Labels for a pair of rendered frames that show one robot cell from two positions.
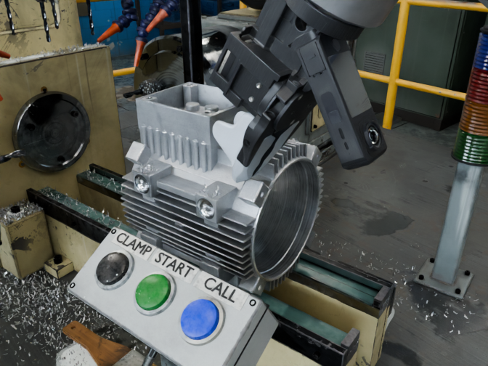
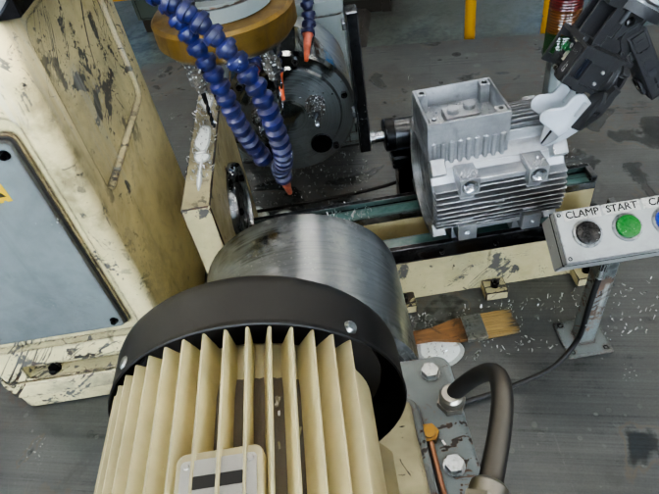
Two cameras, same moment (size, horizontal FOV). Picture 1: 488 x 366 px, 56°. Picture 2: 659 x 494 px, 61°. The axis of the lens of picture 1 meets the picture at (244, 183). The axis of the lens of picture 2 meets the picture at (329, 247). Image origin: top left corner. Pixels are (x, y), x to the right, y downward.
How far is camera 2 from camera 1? 0.71 m
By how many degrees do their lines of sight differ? 33
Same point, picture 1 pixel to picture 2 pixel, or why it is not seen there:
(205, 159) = (504, 143)
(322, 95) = (645, 62)
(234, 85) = (579, 79)
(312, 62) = (640, 44)
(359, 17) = not seen: outside the picture
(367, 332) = (585, 201)
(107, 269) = (590, 234)
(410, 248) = not seen: hidden behind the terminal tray
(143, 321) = (636, 243)
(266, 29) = (604, 33)
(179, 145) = (478, 144)
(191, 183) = (499, 166)
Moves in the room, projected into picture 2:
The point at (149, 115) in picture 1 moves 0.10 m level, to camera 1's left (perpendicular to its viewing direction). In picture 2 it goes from (444, 132) to (395, 167)
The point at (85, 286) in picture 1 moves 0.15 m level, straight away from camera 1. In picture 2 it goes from (579, 253) to (460, 230)
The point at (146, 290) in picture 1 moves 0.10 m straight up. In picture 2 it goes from (628, 226) to (649, 162)
